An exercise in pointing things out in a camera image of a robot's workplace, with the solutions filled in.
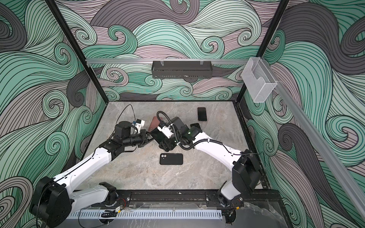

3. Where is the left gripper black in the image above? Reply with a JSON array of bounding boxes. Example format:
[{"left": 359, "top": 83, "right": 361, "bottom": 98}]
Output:
[{"left": 123, "top": 130, "right": 157, "bottom": 148}]

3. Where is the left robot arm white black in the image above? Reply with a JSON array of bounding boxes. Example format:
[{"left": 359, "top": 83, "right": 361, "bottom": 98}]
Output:
[{"left": 29, "top": 121, "right": 151, "bottom": 228}]

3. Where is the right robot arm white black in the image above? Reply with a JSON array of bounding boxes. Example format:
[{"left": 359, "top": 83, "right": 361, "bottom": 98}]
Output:
[{"left": 155, "top": 116, "right": 262, "bottom": 200}]

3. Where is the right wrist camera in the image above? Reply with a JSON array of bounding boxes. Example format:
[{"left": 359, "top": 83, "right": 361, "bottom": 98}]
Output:
[{"left": 158, "top": 126, "right": 174, "bottom": 139}]

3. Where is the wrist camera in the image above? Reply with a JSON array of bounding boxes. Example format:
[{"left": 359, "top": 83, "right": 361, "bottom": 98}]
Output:
[
  {"left": 158, "top": 126, "right": 174, "bottom": 139},
  {"left": 133, "top": 119, "right": 145, "bottom": 132}
]

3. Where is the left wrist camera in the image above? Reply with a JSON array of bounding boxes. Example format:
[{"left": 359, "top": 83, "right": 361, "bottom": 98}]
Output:
[{"left": 133, "top": 119, "right": 145, "bottom": 132}]

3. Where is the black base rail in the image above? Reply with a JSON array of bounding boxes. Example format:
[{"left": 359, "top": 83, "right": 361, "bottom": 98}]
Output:
[{"left": 54, "top": 189, "right": 281, "bottom": 205}]

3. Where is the black wall tray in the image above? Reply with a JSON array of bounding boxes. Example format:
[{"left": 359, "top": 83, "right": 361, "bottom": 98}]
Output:
[{"left": 151, "top": 60, "right": 213, "bottom": 79}]

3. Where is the aluminium rail back wall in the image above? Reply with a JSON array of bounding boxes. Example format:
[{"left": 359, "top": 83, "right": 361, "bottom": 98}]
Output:
[{"left": 85, "top": 58, "right": 249, "bottom": 65}]

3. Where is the aluminium rail wall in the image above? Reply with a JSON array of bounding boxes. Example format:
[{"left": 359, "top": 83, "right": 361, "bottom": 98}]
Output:
[
  {"left": 261, "top": 59, "right": 365, "bottom": 219},
  {"left": 85, "top": 58, "right": 249, "bottom": 65}
]

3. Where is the white slotted cable duct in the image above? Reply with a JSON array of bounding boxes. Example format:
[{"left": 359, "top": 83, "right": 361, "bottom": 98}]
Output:
[{"left": 68, "top": 209, "right": 223, "bottom": 219}]

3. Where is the clear plastic wall holder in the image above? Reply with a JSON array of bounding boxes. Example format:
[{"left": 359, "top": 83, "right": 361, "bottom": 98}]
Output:
[{"left": 241, "top": 58, "right": 277, "bottom": 103}]

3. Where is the aluminium rail right wall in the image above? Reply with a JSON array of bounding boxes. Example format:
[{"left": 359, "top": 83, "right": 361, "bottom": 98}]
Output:
[{"left": 261, "top": 59, "right": 365, "bottom": 219}]

